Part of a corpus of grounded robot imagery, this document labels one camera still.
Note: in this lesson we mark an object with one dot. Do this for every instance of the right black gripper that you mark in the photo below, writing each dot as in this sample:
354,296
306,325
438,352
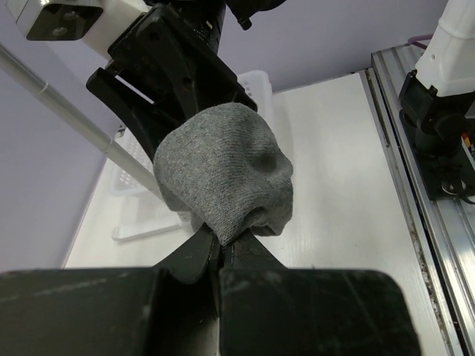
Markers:
170,54

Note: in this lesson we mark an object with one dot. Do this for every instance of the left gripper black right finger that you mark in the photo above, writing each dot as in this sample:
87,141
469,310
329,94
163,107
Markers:
269,309

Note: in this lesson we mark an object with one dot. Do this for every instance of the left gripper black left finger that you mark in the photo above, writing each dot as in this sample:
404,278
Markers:
166,309

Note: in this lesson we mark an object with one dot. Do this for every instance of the white plastic laundry basket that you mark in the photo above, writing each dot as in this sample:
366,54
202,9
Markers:
214,141

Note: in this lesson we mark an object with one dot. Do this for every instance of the white clothes drying rack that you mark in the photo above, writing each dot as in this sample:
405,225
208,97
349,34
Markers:
68,113

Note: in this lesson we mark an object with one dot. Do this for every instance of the aluminium rail frame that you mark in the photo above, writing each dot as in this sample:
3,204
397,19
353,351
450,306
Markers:
443,230

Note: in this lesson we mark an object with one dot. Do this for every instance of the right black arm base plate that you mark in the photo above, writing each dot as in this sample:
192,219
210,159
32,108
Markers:
443,176

